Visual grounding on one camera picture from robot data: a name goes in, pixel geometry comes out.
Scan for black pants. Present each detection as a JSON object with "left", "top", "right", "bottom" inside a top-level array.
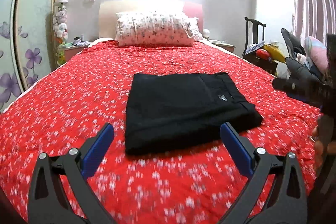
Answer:
[{"left": 125, "top": 72, "right": 263, "bottom": 156}]

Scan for person right hand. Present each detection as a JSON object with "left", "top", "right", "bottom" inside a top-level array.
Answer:
[{"left": 312, "top": 126, "right": 336, "bottom": 172}]

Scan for black wooden chair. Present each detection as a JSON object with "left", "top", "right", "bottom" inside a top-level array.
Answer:
[{"left": 242, "top": 16, "right": 277, "bottom": 75}]

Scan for grey jacket pile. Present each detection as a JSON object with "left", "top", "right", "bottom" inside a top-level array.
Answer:
[{"left": 281, "top": 28, "right": 323, "bottom": 81}]

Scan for yellow banana plush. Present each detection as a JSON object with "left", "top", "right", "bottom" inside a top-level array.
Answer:
[{"left": 263, "top": 44, "right": 286, "bottom": 64}]

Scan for pastel rainbow cushion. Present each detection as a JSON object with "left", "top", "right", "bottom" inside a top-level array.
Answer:
[{"left": 303, "top": 36, "right": 329, "bottom": 74}]

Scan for right bedside table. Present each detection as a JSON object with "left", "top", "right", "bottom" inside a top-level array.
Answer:
[{"left": 209, "top": 40, "right": 235, "bottom": 53}]

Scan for stuffed toy stack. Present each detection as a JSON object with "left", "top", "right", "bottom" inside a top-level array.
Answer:
[{"left": 52, "top": 0, "right": 68, "bottom": 45}]

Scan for cream padded headboard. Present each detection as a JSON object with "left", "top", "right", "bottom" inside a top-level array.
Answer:
[{"left": 98, "top": 0, "right": 204, "bottom": 40}]

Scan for floral white pillow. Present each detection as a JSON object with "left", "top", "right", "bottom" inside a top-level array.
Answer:
[{"left": 116, "top": 11, "right": 203, "bottom": 47}]

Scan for floral sliding wardrobe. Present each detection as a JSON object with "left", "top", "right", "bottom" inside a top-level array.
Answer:
[{"left": 1, "top": 0, "right": 56, "bottom": 112}]

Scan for pink pillow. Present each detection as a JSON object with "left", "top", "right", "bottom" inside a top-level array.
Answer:
[{"left": 183, "top": 2, "right": 204, "bottom": 32}]

